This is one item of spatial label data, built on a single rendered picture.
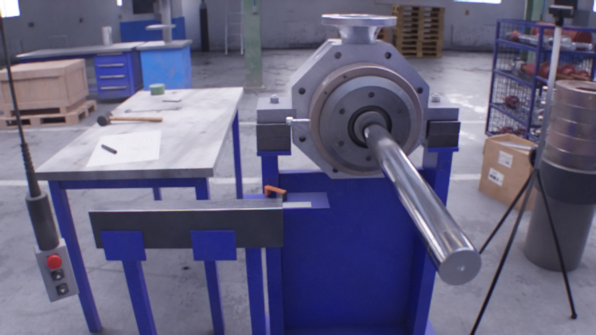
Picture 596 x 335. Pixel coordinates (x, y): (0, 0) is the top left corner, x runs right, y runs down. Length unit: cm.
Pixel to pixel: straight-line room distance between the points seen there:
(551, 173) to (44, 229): 238
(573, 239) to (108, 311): 260
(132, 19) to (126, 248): 1097
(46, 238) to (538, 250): 256
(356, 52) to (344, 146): 32
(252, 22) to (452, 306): 581
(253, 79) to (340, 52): 593
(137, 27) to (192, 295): 1022
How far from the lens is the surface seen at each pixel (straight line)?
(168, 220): 141
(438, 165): 168
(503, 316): 243
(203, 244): 142
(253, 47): 733
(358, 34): 153
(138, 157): 189
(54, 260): 97
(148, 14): 1212
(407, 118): 142
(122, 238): 148
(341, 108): 137
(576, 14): 1380
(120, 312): 244
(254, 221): 137
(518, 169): 346
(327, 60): 149
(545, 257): 287
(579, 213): 274
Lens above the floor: 148
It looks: 22 degrees down
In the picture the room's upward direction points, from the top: 1 degrees counter-clockwise
